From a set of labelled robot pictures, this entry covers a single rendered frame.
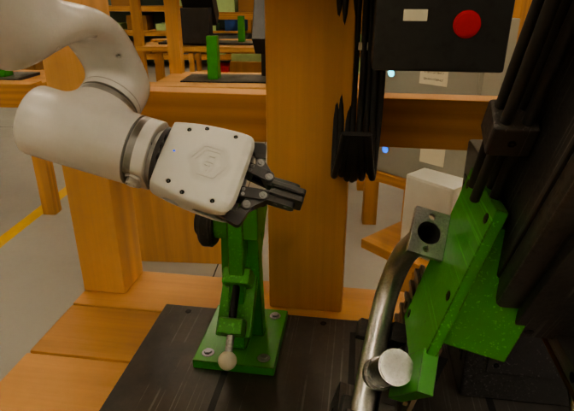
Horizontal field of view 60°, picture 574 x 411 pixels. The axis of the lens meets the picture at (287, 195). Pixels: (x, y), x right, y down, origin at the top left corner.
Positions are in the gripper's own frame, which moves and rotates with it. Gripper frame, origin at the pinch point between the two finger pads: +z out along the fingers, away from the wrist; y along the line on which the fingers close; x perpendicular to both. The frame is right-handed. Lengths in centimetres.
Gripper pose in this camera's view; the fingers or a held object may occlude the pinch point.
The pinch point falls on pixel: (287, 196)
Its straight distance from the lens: 58.1
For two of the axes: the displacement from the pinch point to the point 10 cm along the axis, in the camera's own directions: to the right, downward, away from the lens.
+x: -0.9, 3.5, 9.3
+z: 9.6, 2.9, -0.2
